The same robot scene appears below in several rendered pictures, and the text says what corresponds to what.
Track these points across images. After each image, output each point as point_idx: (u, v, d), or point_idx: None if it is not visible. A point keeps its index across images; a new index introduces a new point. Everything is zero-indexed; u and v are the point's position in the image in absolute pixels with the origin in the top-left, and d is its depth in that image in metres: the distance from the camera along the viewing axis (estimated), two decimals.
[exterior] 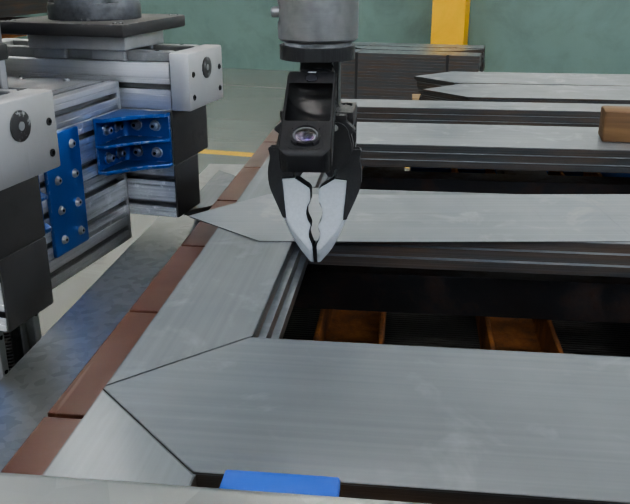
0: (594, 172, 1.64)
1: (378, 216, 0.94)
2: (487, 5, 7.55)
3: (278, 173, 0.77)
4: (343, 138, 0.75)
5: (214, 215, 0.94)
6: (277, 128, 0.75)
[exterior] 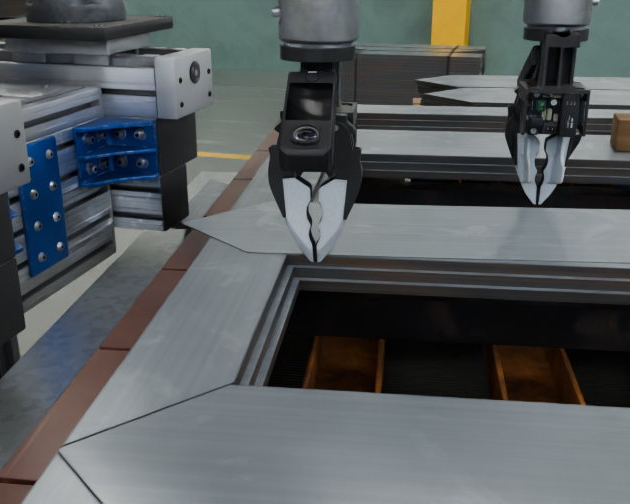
0: None
1: (378, 228, 0.89)
2: (488, 5, 7.47)
3: (278, 173, 0.77)
4: (343, 138, 0.75)
5: (208, 223, 0.90)
6: (277, 128, 0.75)
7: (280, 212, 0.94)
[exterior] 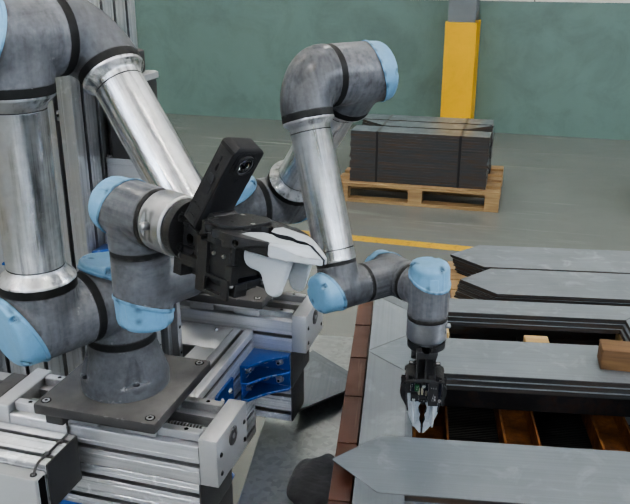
0: None
1: (452, 468, 1.47)
2: (494, 65, 8.05)
3: (234, 232, 0.82)
4: (254, 215, 0.89)
5: (348, 459, 1.49)
6: (206, 222, 0.85)
7: (390, 448, 1.52)
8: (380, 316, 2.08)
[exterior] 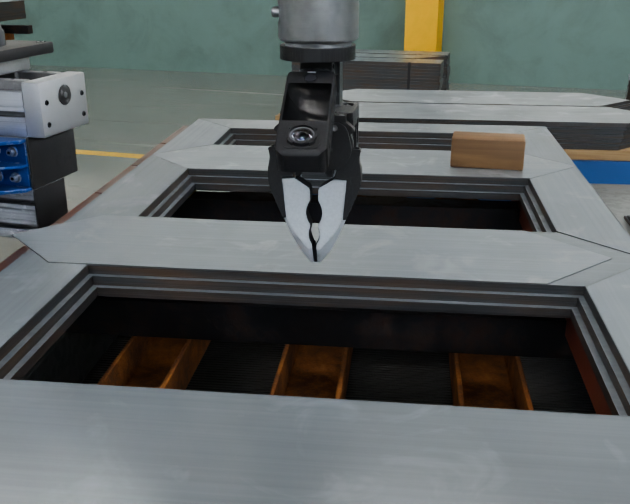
0: None
1: (181, 241, 1.00)
2: (461, 10, 7.58)
3: (278, 173, 0.77)
4: (342, 138, 0.75)
5: (34, 234, 1.02)
6: (277, 128, 0.75)
7: (105, 225, 1.06)
8: (191, 132, 1.61)
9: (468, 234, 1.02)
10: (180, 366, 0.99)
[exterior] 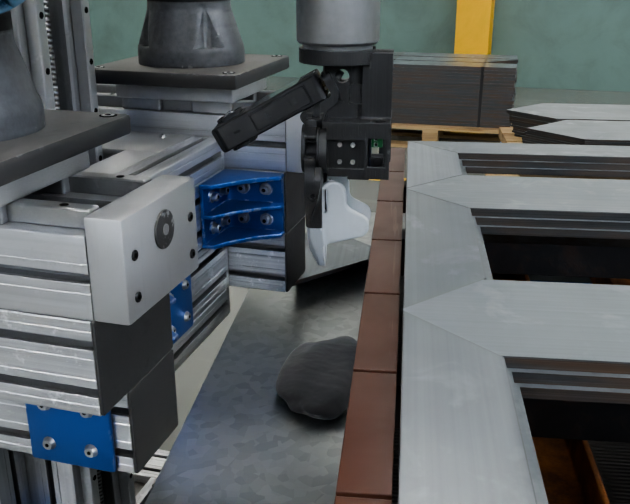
0: None
1: None
2: (512, 12, 7.37)
3: None
4: (301, 142, 0.73)
5: (431, 310, 0.80)
6: None
7: (504, 296, 0.83)
8: (419, 158, 1.40)
9: None
10: (587, 478, 0.78)
